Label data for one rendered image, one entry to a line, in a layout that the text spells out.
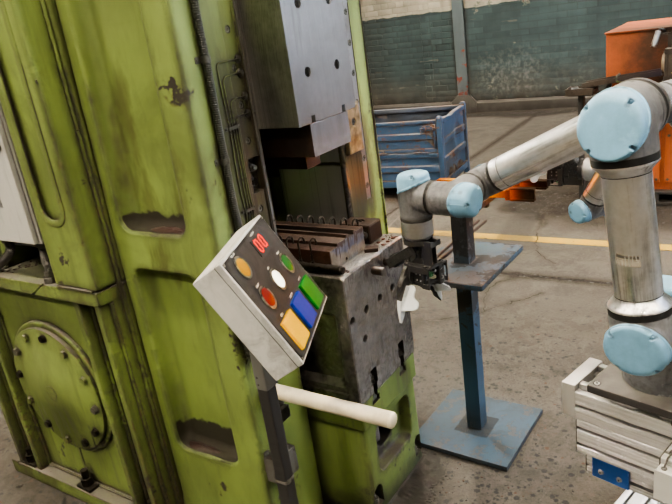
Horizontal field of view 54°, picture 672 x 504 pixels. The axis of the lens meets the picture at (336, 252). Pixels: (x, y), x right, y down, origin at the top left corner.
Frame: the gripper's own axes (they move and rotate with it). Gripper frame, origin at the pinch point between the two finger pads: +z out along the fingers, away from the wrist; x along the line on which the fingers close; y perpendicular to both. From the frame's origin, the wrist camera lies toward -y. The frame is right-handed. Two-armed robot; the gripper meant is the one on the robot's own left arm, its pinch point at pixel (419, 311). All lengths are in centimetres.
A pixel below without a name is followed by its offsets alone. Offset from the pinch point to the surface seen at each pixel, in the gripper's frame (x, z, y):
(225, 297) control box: -45, -19, -12
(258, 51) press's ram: 3, -64, -52
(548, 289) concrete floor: 202, 93, -86
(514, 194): 75, -6, -21
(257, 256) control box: -30.2, -21.7, -20.2
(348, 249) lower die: 19.9, -1.5, -45.8
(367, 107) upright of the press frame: 61, -38, -71
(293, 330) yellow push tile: -33.7, -8.2, -6.1
